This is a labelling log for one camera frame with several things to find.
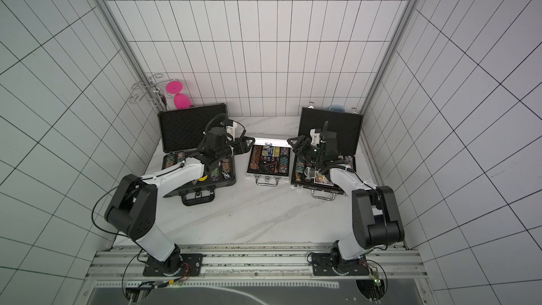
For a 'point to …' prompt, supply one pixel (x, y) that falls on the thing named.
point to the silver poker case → (269, 162)
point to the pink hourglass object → (174, 87)
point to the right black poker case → (347, 126)
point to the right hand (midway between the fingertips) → (292, 140)
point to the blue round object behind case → (337, 107)
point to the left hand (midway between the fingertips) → (249, 144)
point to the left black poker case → (182, 130)
